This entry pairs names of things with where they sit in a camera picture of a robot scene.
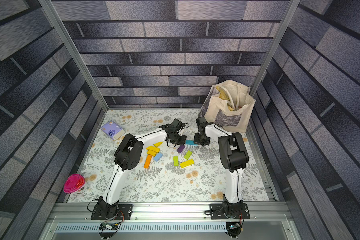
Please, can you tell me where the lime green long block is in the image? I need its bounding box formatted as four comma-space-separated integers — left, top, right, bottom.
173, 156, 179, 166

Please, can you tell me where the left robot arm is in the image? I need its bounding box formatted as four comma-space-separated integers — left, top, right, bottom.
97, 119, 189, 212

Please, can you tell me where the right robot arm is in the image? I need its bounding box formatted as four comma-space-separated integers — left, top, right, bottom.
194, 117, 250, 218

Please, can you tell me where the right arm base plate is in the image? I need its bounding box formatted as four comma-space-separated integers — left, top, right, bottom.
209, 203, 251, 220

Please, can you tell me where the small yellow block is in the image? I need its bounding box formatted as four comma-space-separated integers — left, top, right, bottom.
154, 142, 163, 148

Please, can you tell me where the aluminium front rail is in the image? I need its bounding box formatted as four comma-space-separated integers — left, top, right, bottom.
41, 201, 300, 240

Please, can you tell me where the right circuit board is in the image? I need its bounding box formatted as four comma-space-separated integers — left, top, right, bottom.
226, 222, 242, 232

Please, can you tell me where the left circuit board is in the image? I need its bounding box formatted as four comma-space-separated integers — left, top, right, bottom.
99, 222, 119, 232

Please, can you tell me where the yellow-green block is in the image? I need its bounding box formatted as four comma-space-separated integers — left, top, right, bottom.
180, 159, 195, 169

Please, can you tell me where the light blue block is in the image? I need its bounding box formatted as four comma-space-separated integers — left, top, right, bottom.
154, 153, 163, 162

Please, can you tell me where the circuit board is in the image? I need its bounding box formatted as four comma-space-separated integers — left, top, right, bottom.
99, 222, 119, 232
226, 222, 242, 232

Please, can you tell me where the lime green short block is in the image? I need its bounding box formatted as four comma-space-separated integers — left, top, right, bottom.
184, 151, 192, 160

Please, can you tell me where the canvas tote bag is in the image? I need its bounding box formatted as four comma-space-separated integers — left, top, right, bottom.
199, 80, 256, 133

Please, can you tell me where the orange block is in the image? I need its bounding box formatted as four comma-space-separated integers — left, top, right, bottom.
144, 155, 153, 169

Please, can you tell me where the lower yellow block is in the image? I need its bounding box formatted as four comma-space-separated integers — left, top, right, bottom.
147, 150, 157, 157

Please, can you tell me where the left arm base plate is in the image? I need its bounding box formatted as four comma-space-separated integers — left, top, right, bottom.
91, 204, 134, 221

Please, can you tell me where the long yellow block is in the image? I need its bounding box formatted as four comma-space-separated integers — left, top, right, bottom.
147, 146, 160, 153

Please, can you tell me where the teal block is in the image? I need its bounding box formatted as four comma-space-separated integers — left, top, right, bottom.
185, 140, 198, 146

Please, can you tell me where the pink plastic lid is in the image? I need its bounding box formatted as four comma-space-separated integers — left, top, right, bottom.
63, 174, 86, 194

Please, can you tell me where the purple card box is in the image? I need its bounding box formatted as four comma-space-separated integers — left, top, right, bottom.
101, 121, 125, 141

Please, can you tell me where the purple block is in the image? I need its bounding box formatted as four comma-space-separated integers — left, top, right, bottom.
177, 145, 186, 154

